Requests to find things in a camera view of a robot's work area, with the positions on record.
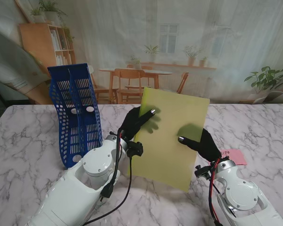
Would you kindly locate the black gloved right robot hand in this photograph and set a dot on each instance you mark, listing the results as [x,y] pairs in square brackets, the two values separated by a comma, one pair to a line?
[206,143]

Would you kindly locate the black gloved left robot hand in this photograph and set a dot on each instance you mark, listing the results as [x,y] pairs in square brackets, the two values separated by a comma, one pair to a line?
[132,120]

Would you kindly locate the pink paper receipt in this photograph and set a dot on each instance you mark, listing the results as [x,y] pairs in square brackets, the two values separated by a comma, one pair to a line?
[235,157]

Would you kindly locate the yellow-green translucent file folder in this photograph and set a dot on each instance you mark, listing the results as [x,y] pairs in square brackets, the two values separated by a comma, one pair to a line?
[169,150]

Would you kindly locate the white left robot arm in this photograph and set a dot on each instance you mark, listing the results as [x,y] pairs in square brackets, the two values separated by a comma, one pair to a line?
[68,195]

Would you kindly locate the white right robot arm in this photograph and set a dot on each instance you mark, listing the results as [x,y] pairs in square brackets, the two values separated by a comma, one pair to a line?
[245,195]

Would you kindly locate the blue perforated plastic file rack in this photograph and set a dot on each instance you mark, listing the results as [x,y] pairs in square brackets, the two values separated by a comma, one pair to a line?
[77,113]

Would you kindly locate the printed dining room backdrop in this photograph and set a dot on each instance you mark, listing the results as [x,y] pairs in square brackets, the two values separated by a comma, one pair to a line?
[155,35]

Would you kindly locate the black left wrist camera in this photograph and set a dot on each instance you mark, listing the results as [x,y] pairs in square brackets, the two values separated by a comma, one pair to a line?
[135,148]

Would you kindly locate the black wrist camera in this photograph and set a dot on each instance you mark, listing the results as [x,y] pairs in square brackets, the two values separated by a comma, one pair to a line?
[135,148]
[202,172]

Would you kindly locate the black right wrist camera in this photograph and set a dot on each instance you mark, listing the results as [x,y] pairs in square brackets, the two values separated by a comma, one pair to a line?
[202,172]

